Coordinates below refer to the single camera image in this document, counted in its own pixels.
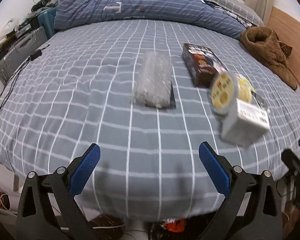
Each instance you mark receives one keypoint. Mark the bubble wrap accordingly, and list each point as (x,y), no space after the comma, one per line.
(152,80)

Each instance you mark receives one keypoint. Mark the dark printed box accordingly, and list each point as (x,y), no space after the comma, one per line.
(200,65)

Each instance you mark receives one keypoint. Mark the yellow snack packet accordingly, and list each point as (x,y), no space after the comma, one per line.
(260,101)

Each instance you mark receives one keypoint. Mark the grey suitcase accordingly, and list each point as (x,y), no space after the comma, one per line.
(17,50)

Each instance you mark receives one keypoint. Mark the blue striped duvet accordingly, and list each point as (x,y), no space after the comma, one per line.
(140,5)

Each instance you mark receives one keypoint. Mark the bed with grey checked sheet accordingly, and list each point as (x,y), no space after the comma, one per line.
(90,105)

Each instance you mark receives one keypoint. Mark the red plastic bag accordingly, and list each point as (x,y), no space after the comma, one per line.
(175,226)

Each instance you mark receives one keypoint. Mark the pale yellow tub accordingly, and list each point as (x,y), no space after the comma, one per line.
(222,92)

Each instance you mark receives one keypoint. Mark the white rounded object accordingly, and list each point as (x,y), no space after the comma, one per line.
(8,27)

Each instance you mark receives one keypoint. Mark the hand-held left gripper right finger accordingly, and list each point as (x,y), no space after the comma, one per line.
(215,170)

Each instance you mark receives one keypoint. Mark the grey checked pillow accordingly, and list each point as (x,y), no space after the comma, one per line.
(227,0)

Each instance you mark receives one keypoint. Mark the brown fleece jacket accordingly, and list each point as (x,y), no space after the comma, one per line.
(265,45)

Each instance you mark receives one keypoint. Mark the teal plastic stool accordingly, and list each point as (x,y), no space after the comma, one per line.
(47,20)

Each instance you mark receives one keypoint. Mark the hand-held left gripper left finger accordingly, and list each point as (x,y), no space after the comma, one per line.
(86,170)

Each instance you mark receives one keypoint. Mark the dark cloth pile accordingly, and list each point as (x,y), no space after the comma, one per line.
(43,5)

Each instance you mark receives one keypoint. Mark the white cardboard box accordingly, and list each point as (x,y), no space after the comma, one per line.
(242,127)

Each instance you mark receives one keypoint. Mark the dark plastic bag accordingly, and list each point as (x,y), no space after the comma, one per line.
(107,226)

